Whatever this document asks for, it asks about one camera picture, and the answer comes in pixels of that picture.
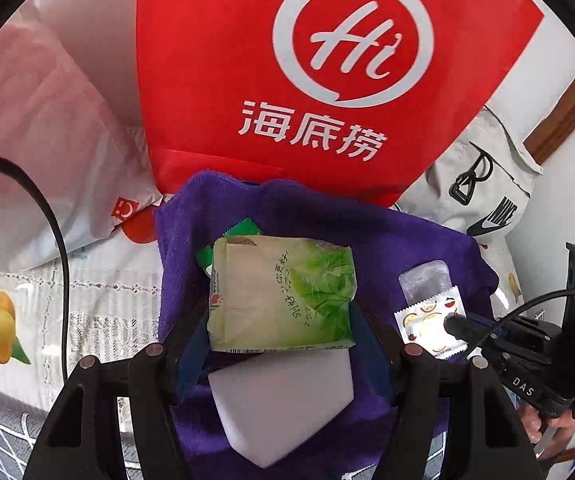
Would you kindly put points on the person's right hand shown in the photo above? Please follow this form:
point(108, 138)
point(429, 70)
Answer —
point(535, 422)

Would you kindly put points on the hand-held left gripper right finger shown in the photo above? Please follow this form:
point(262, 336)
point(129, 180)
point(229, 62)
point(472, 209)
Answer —
point(375, 355)

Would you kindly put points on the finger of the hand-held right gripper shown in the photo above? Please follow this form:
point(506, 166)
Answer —
point(460, 327)
point(485, 322)

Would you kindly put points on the small fruit print sachet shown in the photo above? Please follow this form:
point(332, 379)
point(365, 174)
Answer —
point(422, 320)

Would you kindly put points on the white plastic shopping bag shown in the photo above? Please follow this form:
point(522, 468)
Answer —
point(42, 135)

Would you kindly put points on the green packet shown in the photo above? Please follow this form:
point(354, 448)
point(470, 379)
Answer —
point(240, 227)

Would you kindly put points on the brown wooden frame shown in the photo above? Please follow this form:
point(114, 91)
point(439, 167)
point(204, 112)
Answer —
point(567, 105)

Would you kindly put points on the leaf print tissue packet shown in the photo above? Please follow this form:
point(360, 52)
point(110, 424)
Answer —
point(267, 300)

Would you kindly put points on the white sponge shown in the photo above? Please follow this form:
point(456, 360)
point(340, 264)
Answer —
point(277, 400)

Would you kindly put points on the red paper bag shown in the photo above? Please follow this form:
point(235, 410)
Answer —
point(192, 85)

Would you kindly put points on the purple towel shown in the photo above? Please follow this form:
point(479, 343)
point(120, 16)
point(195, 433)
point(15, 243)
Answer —
point(392, 250)

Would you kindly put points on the grey waist bag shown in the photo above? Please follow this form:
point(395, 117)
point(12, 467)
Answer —
point(447, 195)

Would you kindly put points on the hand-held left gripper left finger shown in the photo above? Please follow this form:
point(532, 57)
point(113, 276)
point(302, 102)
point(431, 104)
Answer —
point(195, 360)

